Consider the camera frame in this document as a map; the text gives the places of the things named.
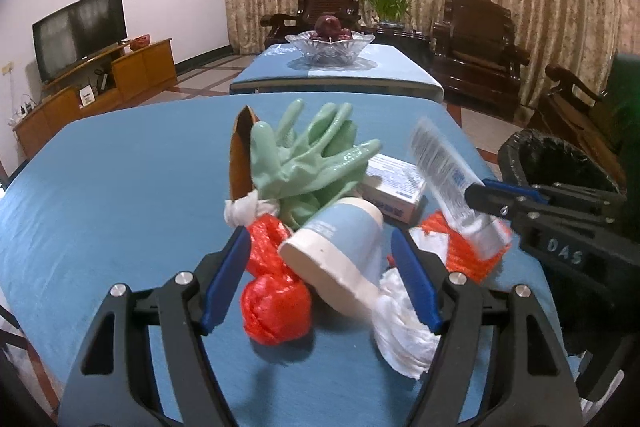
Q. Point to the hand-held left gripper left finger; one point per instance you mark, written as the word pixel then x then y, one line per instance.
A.
pixel 227 279

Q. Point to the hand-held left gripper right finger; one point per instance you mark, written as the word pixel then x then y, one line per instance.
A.
pixel 412 279

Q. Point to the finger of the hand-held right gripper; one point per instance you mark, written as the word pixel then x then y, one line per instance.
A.
pixel 510 188
pixel 492 204

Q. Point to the black-lined trash bin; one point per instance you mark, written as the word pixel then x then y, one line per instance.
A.
pixel 550 157

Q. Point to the red plastic bag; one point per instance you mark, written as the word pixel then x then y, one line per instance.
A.
pixel 275 307

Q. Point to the orange mesh bag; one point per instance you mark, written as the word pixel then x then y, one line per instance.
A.
pixel 467 259

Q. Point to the white plastic bag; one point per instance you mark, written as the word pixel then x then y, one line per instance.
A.
pixel 400 342

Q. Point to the white and blue squeeze tube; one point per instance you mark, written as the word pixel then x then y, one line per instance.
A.
pixel 440 157

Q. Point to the white tissue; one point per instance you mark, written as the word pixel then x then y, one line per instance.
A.
pixel 241 209

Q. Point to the blue and white paper cup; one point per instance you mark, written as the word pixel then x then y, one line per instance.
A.
pixel 330 237

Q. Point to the white medicine box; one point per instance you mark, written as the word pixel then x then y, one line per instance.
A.
pixel 395 187

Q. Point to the red and gold paper box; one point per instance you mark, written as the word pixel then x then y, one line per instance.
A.
pixel 240 162

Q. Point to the green rubber glove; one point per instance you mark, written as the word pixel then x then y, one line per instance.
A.
pixel 295 167
pixel 325 124

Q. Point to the large blue tablecloth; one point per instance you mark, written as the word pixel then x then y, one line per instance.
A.
pixel 125 207

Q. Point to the small blue tablecloth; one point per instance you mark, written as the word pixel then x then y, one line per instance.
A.
pixel 395 67

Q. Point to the dark wooden side table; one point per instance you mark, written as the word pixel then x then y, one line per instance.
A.
pixel 400 37

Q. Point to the green potted plant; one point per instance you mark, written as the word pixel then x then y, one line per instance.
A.
pixel 390 2

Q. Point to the glass fruit bowl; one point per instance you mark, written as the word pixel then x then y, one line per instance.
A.
pixel 330 49

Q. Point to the wooden television cabinet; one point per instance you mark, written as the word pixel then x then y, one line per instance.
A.
pixel 140 72

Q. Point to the small white framed card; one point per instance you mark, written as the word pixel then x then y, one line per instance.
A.
pixel 88 97

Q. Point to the black device on shelf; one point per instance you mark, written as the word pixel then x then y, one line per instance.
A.
pixel 103 81

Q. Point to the large red apple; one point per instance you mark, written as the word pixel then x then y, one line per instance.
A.
pixel 327 26

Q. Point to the red basket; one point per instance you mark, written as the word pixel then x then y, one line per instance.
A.
pixel 139 42

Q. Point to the white power strip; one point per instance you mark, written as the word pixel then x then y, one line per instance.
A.
pixel 24 111

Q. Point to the black flat television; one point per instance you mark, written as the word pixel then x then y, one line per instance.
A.
pixel 80 32

